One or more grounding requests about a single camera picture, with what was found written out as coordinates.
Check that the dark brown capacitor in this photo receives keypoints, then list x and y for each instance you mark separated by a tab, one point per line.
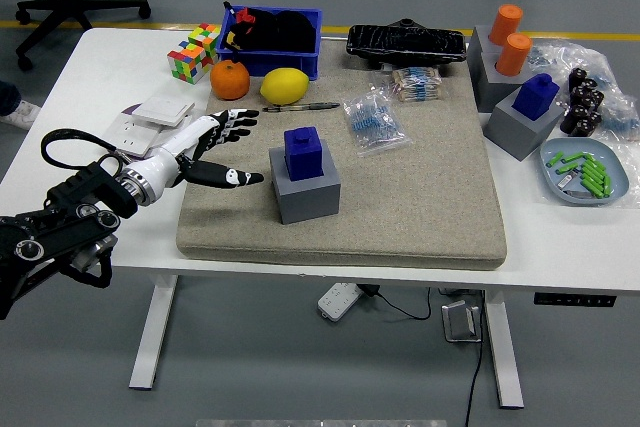
578	78
572	118
587	124
580	95
591	85
596	99

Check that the white socket panel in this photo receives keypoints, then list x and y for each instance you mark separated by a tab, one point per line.
130	137

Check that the grey cylinder holder block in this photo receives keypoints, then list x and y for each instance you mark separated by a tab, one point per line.
479	47
497	92

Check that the red tag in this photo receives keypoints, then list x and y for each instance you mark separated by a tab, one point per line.
245	15

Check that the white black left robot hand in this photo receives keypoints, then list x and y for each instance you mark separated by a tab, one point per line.
160	167

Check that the yellow lemon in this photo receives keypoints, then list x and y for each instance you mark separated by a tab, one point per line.
284	87

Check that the small white silver part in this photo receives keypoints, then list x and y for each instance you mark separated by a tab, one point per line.
566	182

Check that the multicolour puzzle cube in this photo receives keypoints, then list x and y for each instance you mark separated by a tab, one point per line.
187	63
206	37

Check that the orange cylinder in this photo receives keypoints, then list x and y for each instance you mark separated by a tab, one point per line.
514	54
505	24

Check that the grey-brown mat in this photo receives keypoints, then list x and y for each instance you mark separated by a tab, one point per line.
400	207

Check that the person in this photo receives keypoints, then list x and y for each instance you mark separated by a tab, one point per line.
15	114

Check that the blue-grey plate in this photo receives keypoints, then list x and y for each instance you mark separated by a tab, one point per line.
555	187

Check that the bundle of taped resistors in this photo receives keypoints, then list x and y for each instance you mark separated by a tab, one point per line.
415	83

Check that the black rear-view mirror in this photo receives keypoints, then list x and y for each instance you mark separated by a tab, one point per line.
405	44

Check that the black grey pen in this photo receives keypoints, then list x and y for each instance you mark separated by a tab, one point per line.
305	107

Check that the clear plastic sheet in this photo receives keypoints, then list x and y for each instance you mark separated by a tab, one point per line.
631	167

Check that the black cloth bag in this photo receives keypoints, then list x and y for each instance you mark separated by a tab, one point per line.
287	32

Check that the bag of blue resistors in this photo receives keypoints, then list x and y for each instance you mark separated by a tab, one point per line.
372	122

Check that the white power strip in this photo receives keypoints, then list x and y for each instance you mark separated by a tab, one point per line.
340	301

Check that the grey square seal holder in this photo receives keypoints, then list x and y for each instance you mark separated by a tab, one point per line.
310	202
520	139

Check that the green small tube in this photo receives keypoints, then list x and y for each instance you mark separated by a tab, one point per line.
568	169
573	157
600	190
595	162
595	176
595	170
555	160
597	183

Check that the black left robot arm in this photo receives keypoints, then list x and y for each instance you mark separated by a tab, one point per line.
65	229

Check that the purple round disc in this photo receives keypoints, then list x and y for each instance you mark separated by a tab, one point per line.
129	109

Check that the blue seal stamp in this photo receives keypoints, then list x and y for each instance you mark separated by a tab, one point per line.
536	97
305	157

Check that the white table leg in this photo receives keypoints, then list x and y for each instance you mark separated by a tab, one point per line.
152	337
505	357

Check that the clear bag of components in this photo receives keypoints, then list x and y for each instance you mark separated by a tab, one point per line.
622	117
560	59

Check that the silver metal bracket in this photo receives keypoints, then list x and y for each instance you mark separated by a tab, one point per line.
457	322

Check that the white wall switch plate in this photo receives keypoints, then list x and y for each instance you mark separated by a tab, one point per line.
162	109

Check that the black table control panel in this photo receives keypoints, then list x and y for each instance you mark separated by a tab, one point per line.
575	299

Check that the orange fruit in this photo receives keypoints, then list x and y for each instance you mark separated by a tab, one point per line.
230	81

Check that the blue plastic bin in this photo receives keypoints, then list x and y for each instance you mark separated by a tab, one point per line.
280	65

